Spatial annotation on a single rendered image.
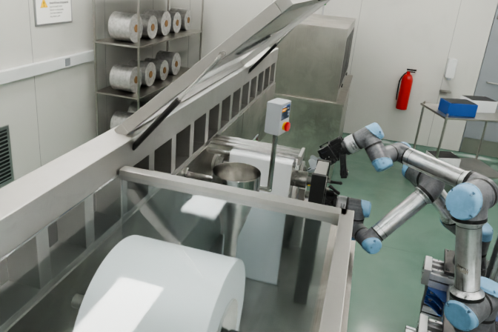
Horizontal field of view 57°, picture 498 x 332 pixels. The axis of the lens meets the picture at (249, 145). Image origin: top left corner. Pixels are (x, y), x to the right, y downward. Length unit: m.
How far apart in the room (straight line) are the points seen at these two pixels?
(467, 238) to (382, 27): 4.86
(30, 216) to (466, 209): 1.35
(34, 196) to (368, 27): 5.79
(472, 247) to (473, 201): 0.18
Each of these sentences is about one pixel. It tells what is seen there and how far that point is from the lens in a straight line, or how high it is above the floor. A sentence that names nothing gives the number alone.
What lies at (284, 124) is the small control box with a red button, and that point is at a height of 1.64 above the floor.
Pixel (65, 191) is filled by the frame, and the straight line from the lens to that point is 0.99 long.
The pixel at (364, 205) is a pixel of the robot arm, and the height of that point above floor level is 1.14.
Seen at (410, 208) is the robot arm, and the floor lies 1.18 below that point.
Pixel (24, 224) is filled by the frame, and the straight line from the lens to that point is 0.91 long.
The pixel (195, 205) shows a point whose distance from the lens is 1.01.
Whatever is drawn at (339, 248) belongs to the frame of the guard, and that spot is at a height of 1.60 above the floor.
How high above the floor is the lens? 2.07
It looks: 20 degrees down
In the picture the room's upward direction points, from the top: 5 degrees clockwise
